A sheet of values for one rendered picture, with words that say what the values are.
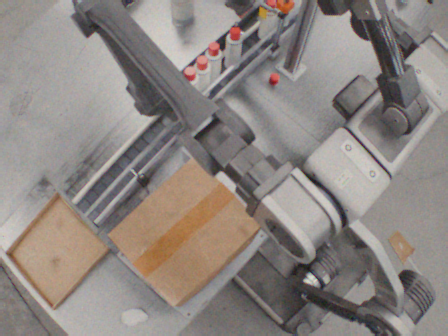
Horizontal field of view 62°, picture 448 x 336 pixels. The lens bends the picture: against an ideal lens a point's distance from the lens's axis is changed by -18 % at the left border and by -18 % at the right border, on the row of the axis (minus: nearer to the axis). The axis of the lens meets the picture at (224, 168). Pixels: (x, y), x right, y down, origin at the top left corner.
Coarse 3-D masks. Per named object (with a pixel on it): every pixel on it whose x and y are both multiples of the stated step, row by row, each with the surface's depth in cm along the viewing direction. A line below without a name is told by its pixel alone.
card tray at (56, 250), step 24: (48, 216) 132; (72, 216) 132; (24, 240) 128; (48, 240) 129; (72, 240) 130; (96, 240) 130; (24, 264) 125; (48, 264) 126; (72, 264) 127; (96, 264) 127; (48, 288) 124; (72, 288) 122
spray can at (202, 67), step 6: (198, 60) 124; (204, 60) 124; (198, 66) 125; (204, 66) 125; (210, 66) 128; (198, 72) 127; (204, 72) 127; (204, 78) 130; (204, 84) 133; (204, 90) 137
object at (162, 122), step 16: (256, 32) 153; (240, 64) 147; (224, 80) 145; (208, 96) 143; (160, 128) 138; (176, 128) 139; (144, 144) 136; (160, 144) 137; (128, 160) 134; (144, 160) 135; (112, 176) 133; (128, 176) 133; (96, 192) 131; (112, 192) 131; (80, 208) 129; (96, 208) 129
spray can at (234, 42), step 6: (234, 30) 128; (240, 30) 128; (228, 36) 132; (234, 36) 128; (240, 36) 131; (228, 42) 132; (234, 42) 131; (240, 42) 132; (228, 48) 135; (234, 48) 134; (240, 48) 135; (228, 54) 138; (234, 54) 137; (240, 54) 140; (228, 60) 141; (234, 60) 141; (228, 66) 145
